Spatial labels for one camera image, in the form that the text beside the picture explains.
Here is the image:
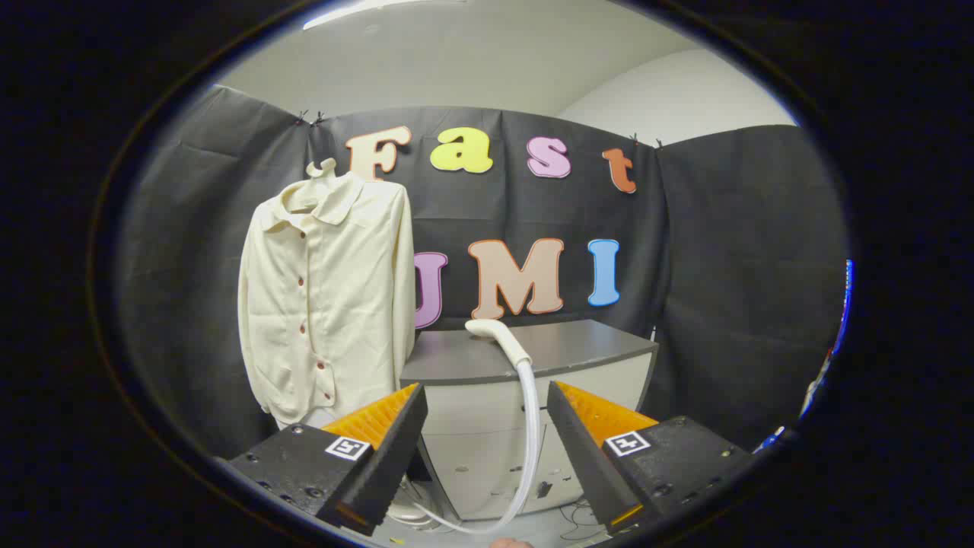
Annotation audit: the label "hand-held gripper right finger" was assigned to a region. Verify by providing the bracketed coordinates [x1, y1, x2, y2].
[546, 381, 754, 535]

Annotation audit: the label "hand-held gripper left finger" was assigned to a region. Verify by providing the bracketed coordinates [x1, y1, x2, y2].
[228, 382, 429, 537]

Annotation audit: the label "white garment steamer base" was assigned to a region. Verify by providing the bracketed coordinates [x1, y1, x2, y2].
[387, 476, 446, 526]

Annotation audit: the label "translucent white steamer hose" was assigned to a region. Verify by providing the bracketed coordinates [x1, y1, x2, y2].
[415, 358, 543, 535]

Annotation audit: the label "cream button-up shirt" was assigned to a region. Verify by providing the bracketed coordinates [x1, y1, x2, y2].
[237, 171, 417, 429]

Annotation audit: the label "grey top white cabinet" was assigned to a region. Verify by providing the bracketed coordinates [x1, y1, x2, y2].
[399, 319, 660, 522]

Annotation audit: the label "tangled floor cables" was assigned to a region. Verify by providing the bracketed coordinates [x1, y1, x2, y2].
[559, 499, 610, 537]

